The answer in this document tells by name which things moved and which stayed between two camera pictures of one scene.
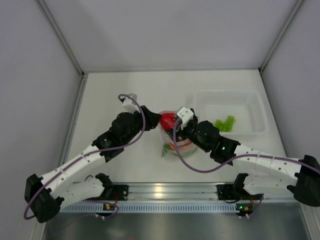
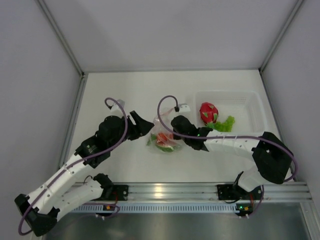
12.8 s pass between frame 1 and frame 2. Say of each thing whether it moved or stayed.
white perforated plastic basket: stayed
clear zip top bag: moved
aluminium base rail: stayed
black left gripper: moved
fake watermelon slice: moved
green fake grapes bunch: stayed
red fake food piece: moved
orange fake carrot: moved
